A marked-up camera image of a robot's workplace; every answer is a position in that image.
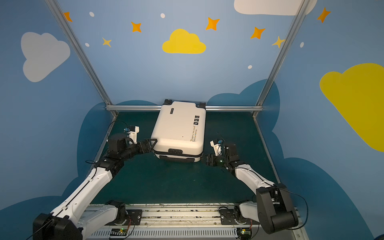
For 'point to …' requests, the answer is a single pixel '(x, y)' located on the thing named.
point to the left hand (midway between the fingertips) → (150, 140)
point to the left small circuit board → (118, 232)
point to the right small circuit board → (244, 233)
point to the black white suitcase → (180, 130)
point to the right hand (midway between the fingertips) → (205, 156)
